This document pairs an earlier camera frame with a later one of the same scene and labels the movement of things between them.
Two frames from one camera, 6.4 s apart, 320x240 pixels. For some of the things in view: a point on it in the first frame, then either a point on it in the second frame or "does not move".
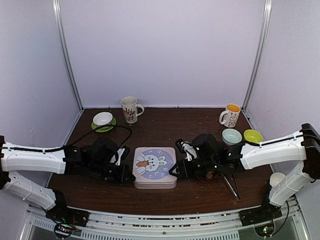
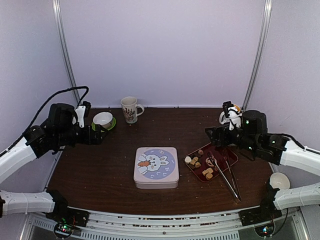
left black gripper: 124,170 to 96,140
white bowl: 103,118 does not move
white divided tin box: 155,185 does not move
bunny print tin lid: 152,164 does not move
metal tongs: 237,195 does not move
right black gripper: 181,165 to 223,130
